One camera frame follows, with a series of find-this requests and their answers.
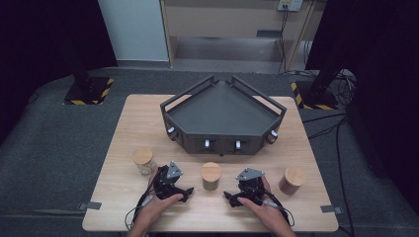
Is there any person's right hand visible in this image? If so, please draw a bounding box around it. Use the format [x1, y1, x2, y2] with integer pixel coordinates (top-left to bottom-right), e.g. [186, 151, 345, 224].
[236, 176, 292, 232]

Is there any dark curtain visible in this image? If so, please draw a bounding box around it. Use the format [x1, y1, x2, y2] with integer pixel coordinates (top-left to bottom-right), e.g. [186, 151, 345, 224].
[0, 0, 119, 147]
[304, 0, 419, 216]

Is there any wooden shelf unit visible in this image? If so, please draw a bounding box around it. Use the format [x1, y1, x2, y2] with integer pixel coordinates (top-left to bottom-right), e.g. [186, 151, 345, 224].
[159, 0, 318, 72]

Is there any glass jar of pale beans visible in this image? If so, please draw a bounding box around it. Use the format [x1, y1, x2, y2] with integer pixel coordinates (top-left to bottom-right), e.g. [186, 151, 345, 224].
[132, 147, 158, 176]

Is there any white wall socket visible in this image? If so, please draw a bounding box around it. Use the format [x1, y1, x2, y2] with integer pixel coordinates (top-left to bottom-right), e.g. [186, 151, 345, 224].
[277, 0, 303, 13]

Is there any glass jar of red beans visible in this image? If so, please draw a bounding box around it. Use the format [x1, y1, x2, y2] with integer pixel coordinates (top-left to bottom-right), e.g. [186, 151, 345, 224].
[278, 166, 307, 196]

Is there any black socket cable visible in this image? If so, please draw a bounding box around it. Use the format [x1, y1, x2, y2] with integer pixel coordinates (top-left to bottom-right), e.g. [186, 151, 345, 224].
[277, 5, 291, 75]

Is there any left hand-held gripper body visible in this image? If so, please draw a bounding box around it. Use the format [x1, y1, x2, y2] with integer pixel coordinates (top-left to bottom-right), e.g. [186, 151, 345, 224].
[152, 160, 184, 200]

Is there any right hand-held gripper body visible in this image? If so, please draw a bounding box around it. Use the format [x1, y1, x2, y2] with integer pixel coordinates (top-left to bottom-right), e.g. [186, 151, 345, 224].
[235, 167, 267, 207]

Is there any grey tape strip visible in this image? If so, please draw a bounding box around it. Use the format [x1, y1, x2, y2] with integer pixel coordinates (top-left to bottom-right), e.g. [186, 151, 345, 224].
[319, 204, 344, 214]
[77, 200, 103, 211]

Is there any glass jar of green beans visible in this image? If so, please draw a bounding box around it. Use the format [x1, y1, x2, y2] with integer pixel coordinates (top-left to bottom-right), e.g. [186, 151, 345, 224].
[200, 161, 223, 192]

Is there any person's left hand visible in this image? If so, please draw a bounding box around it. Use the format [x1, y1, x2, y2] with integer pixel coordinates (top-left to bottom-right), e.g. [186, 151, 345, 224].
[133, 169, 184, 229]

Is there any bundle of floor cables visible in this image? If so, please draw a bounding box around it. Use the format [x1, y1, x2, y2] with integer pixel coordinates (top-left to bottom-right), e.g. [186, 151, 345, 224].
[331, 69, 358, 107]

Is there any black corner shelf rack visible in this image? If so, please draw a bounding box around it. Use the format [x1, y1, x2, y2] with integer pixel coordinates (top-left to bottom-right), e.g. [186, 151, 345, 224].
[159, 74, 288, 156]

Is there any white panel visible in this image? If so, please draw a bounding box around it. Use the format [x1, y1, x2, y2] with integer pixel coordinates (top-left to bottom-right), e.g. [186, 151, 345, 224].
[97, 0, 170, 63]

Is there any left hand-held gripper cable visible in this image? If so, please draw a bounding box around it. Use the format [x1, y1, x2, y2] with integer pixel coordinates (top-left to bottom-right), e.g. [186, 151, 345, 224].
[124, 184, 156, 231]

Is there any black stand with striped base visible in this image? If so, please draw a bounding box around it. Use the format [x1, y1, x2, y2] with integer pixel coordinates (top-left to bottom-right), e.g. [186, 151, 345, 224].
[290, 58, 347, 112]
[62, 39, 116, 107]

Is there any black floor cable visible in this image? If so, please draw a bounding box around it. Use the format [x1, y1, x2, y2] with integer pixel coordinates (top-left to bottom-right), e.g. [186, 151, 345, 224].
[307, 117, 358, 237]
[301, 113, 349, 124]

